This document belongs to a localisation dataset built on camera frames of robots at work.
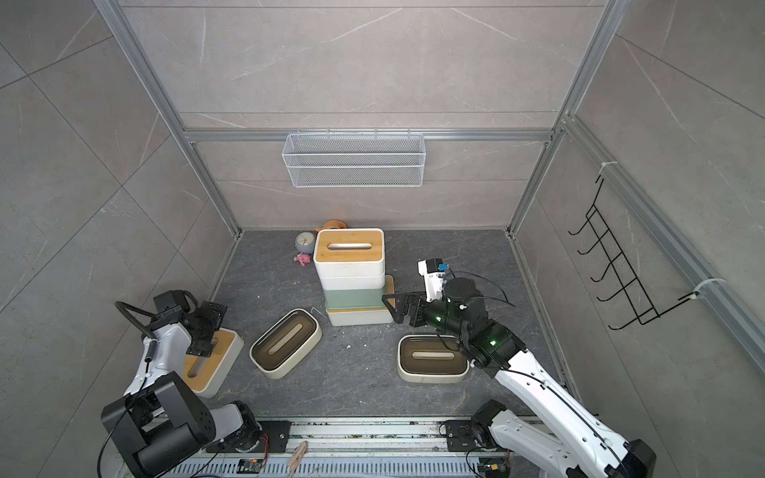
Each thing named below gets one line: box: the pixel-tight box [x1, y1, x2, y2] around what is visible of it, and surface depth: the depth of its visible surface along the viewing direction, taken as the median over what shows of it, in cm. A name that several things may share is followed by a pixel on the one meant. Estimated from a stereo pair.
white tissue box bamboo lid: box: [312, 228, 387, 276], surface depth 75 cm
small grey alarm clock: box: [294, 231, 315, 254], surface depth 113 cm
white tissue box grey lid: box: [319, 272, 386, 291], surface depth 79 cm
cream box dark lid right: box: [396, 333, 471, 385], surface depth 83 cm
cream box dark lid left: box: [249, 307, 323, 380], surface depth 85 cm
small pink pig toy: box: [292, 251, 312, 266], surface depth 110 cm
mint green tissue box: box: [323, 287, 388, 311], surface depth 84 cm
